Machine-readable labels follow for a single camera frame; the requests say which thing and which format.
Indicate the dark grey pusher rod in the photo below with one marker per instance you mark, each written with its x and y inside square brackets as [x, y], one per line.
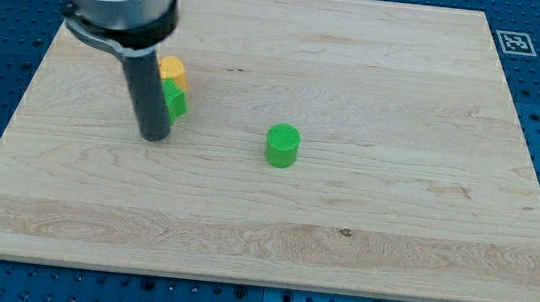
[142, 74]

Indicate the wooden board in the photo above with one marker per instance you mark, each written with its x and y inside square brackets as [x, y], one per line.
[358, 147]

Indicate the white fiducial marker tag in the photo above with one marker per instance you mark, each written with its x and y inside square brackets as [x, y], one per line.
[516, 43]

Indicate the green star block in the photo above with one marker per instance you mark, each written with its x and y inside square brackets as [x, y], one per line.
[175, 99]

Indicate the green cylinder block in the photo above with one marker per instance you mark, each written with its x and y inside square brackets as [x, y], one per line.
[282, 143]

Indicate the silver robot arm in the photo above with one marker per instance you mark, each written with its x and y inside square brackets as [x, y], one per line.
[130, 30]

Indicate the yellow block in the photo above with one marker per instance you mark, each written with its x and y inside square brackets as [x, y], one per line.
[172, 68]

